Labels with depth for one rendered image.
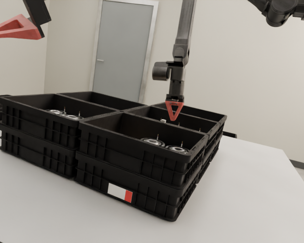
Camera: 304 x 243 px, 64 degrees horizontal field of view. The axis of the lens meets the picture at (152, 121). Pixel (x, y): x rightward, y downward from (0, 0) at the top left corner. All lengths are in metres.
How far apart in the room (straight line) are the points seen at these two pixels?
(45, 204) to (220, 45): 3.60
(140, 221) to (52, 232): 0.24
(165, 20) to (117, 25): 0.83
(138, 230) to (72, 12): 4.61
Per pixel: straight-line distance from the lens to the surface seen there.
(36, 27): 0.45
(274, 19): 1.08
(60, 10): 5.23
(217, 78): 4.03
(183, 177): 0.75
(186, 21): 1.04
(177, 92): 0.94
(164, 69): 0.96
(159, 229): 0.78
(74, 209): 0.82
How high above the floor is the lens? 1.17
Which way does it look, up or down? 14 degrees down
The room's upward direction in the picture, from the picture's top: 10 degrees clockwise
